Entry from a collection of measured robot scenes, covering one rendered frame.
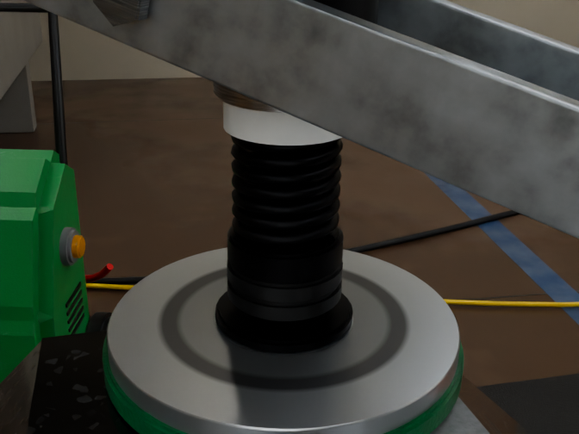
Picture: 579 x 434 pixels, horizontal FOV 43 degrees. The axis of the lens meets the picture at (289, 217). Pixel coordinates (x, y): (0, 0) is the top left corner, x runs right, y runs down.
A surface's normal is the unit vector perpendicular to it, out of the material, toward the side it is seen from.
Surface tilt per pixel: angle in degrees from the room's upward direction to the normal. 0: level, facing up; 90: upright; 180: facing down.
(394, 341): 0
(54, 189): 34
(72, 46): 90
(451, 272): 0
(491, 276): 0
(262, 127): 90
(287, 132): 90
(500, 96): 90
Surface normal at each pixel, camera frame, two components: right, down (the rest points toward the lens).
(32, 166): 0.00, -0.55
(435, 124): -0.41, 0.35
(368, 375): 0.02, -0.92
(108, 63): 0.18, 0.39
